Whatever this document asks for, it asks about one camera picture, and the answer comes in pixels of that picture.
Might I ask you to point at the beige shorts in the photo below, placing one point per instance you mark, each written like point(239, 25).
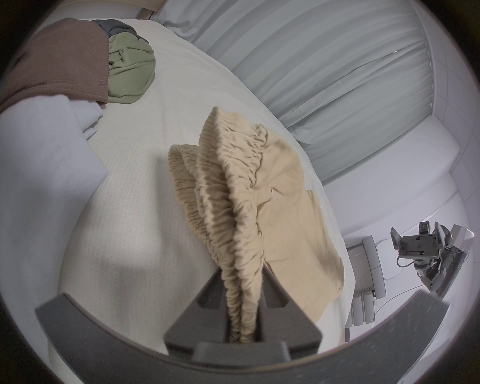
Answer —
point(262, 195)

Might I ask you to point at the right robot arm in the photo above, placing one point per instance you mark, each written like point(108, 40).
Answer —
point(459, 234)

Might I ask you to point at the green garment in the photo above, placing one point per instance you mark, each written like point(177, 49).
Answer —
point(131, 71)

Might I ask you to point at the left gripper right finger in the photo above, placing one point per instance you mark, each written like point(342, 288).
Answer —
point(285, 322)

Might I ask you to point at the white garment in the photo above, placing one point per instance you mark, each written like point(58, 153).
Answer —
point(37, 150)

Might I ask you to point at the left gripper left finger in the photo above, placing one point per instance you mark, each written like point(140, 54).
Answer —
point(204, 318)

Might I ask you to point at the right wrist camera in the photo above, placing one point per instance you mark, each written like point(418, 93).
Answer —
point(425, 227)

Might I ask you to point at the black garment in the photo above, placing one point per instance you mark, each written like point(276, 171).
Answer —
point(120, 27)

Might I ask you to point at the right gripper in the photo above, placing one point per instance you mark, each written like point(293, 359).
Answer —
point(420, 245)

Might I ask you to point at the brown garment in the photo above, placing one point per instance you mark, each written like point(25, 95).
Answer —
point(56, 60)

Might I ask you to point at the pale grey-green curtain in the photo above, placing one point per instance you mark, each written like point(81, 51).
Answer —
point(318, 75)

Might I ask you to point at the bed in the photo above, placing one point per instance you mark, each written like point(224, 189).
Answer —
point(150, 210)

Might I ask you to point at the grey dressing table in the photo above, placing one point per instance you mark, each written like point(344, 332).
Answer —
point(371, 262)

